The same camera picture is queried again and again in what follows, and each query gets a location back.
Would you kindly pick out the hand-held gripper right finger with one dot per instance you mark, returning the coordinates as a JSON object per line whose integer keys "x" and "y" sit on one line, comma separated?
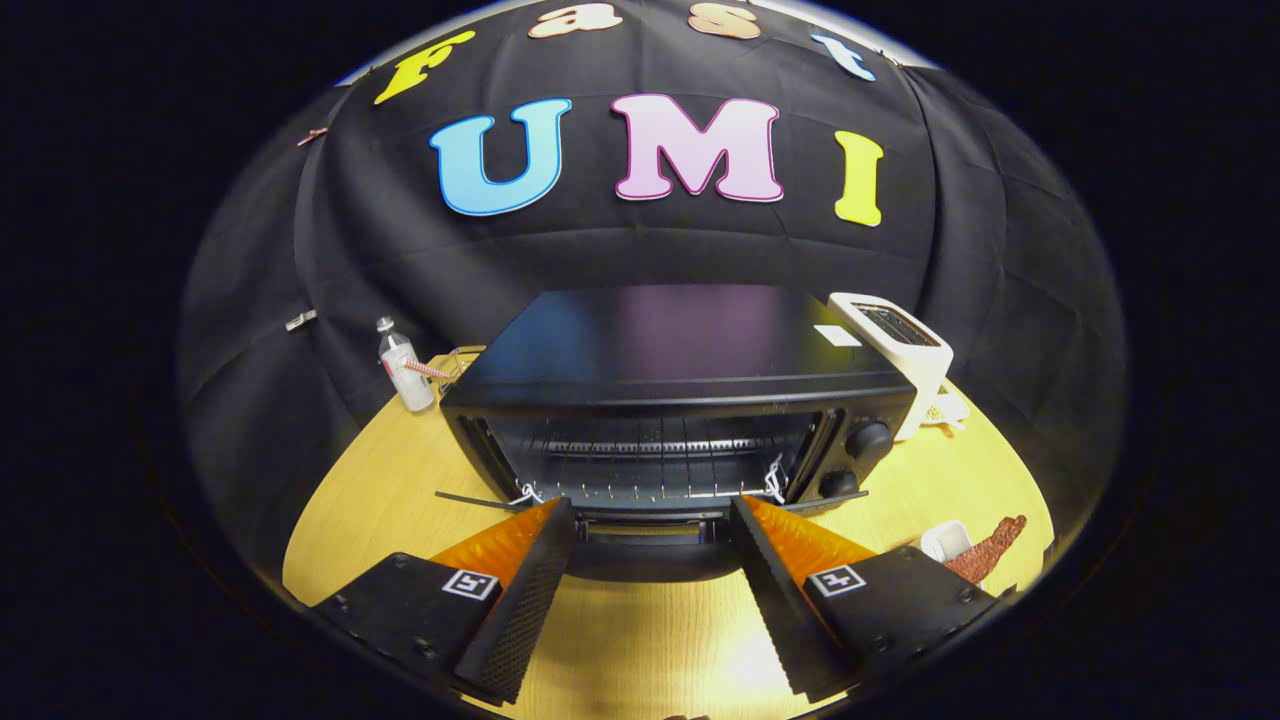
{"x": 775, "y": 595}

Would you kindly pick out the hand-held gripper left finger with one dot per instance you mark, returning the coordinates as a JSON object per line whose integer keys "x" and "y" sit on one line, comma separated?
{"x": 530, "y": 600}

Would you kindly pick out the reddish brown meat strip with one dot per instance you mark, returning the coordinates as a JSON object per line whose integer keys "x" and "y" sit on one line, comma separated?
{"x": 985, "y": 550}

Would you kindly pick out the black toaster oven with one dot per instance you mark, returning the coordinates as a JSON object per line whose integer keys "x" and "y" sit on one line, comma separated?
{"x": 660, "y": 340}

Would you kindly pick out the white slot toaster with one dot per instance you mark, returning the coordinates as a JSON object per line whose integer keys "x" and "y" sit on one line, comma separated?
{"x": 925, "y": 365}

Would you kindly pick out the white plate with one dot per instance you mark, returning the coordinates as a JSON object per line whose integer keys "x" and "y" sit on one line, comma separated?
{"x": 942, "y": 540}

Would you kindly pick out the red striped straw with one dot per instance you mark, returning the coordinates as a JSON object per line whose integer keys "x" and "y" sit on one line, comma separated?
{"x": 430, "y": 370}

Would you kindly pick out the clear plastic bottle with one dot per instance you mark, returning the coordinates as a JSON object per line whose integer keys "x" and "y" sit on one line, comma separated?
{"x": 408, "y": 375}

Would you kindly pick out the silver clip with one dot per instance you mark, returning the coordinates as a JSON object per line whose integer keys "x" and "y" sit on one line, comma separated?
{"x": 301, "y": 320}

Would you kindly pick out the black backdrop cloth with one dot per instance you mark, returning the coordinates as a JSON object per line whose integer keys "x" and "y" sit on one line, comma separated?
{"x": 640, "y": 245}

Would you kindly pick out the copper clip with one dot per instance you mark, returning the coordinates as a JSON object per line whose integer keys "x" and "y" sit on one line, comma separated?
{"x": 312, "y": 137}

